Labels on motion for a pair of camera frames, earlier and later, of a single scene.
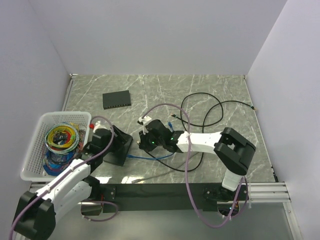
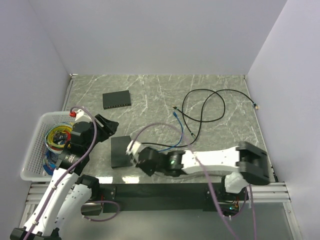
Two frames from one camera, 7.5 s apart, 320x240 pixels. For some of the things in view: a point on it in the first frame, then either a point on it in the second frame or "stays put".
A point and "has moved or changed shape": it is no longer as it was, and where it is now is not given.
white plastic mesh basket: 33,169 stays put
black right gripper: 144,144 → 148,171
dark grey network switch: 117,158 has moved or changed shape
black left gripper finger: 121,138 → 105,128
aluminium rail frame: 268,192 stays put
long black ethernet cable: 206,111 → 201,120
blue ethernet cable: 152,158 has moved or changed shape
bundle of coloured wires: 63,141 stays put
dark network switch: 116,99 stays put
